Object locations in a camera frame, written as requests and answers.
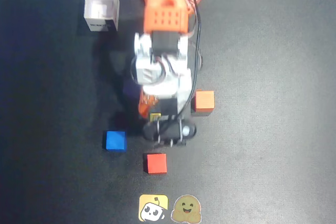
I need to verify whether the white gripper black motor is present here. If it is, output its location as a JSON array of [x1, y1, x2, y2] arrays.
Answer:
[[138, 69, 193, 118]]

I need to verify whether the orange wooden cube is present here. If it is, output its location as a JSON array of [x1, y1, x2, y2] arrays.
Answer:
[[192, 90, 215, 113]]

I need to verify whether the red wooden cube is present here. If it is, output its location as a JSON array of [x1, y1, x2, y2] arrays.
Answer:
[[143, 153, 168, 175]]

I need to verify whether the blue wooden cube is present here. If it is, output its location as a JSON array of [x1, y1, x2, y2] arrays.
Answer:
[[102, 130, 128, 153]]

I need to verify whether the yellow robot face sticker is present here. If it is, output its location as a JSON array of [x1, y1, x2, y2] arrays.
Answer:
[[138, 194, 170, 222]]

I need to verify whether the brown smiling face sticker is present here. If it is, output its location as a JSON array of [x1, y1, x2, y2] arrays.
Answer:
[[170, 194, 203, 223]]

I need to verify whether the black table mat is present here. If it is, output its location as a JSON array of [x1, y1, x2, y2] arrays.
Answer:
[[0, 0, 336, 224]]

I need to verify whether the white open paper box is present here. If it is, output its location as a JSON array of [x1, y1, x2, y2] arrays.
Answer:
[[83, 0, 120, 33]]

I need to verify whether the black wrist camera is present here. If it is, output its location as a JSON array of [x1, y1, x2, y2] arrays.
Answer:
[[142, 117, 197, 147]]

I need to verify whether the black camera cable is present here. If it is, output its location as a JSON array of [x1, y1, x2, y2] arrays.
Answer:
[[176, 0, 203, 120]]

